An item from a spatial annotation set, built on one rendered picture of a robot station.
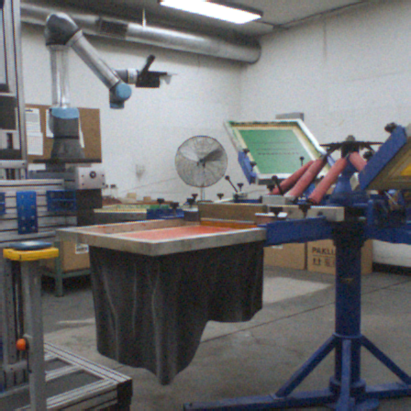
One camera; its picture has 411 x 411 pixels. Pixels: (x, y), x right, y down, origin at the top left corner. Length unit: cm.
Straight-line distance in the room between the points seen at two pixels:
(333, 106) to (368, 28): 91
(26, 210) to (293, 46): 548
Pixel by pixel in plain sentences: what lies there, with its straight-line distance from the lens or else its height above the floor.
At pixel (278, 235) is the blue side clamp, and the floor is 96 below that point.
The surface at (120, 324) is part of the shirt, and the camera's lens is 185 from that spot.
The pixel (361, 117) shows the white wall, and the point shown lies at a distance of 658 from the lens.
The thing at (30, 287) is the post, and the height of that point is 83.
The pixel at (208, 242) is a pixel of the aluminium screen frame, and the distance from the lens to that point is 162.
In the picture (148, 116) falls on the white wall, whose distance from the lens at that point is 662.
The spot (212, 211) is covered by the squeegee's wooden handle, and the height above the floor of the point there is 103.
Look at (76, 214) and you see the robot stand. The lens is 230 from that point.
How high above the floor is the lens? 118
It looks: 7 degrees down
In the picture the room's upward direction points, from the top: 1 degrees counter-clockwise
